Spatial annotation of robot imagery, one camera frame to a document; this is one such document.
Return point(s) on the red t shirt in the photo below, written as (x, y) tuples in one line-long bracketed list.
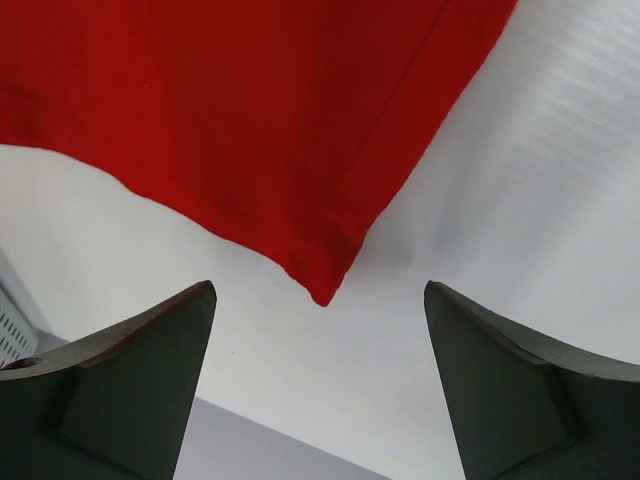
[(284, 126)]

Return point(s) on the white plastic basket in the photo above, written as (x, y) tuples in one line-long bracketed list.
[(18, 337)]

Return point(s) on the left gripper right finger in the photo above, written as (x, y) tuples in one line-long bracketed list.
[(524, 405)]

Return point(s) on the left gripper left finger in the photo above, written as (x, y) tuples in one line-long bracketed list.
[(112, 405)]

